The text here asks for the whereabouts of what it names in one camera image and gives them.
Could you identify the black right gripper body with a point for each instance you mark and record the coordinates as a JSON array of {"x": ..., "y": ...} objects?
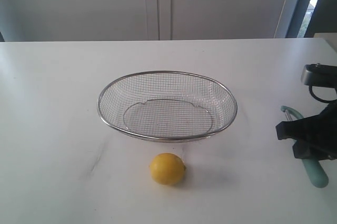
[{"x": 320, "y": 130}]

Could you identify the teal handled peeler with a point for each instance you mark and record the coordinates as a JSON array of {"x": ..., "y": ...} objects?
[{"x": 314, "y": 170}]

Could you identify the oval steel wire mesh basket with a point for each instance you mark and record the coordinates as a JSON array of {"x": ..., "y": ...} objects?
[{"x": 167, "y": 106}]

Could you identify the yellow lemon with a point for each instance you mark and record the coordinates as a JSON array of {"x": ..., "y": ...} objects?
[{"x": 167, "y": 169}]

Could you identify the white cabinet doors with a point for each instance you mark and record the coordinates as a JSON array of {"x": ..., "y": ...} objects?
[{"x": 63, "y": 20}]

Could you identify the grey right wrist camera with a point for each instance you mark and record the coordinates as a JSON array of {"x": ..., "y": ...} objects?
[{"x": 318, "y": 75}]

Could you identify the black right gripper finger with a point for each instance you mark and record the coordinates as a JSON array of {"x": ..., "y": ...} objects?
[
  {"x": 302, "y": 150},
  {"x": 292, "y": 129}
]

